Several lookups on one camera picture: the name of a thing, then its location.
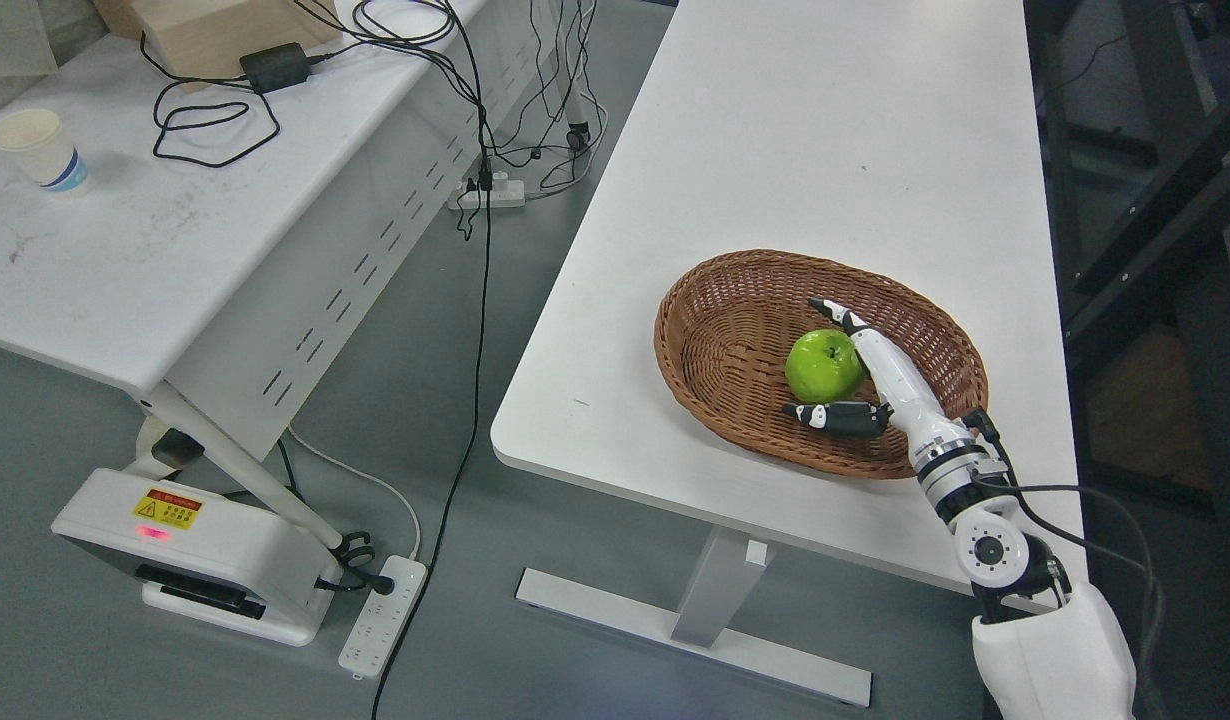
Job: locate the white floor power strip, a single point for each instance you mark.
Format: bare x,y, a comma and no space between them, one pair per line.
377,630

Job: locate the white standing table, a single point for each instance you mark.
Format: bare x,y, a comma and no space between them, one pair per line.
895,136

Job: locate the paper cup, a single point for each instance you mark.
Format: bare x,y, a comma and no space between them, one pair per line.
37,142

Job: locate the white box device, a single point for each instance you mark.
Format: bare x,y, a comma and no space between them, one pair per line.
203,555

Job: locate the black power adapter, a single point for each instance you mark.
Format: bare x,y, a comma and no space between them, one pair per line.
277,67

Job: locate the white folding desk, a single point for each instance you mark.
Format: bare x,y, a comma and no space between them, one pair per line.
217,298

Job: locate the green apple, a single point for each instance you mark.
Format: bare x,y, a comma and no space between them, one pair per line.
823,366

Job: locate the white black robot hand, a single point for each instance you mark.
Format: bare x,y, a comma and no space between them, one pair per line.
907,401

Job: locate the brown wicker basket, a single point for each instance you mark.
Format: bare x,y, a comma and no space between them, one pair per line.
724,331

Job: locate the cardboard box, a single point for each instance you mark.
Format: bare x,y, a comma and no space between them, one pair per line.
206,39

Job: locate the black metal shelf rack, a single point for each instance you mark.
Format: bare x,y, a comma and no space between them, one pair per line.
1133,104

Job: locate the white far power strip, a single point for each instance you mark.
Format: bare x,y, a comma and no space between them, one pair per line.
504,193

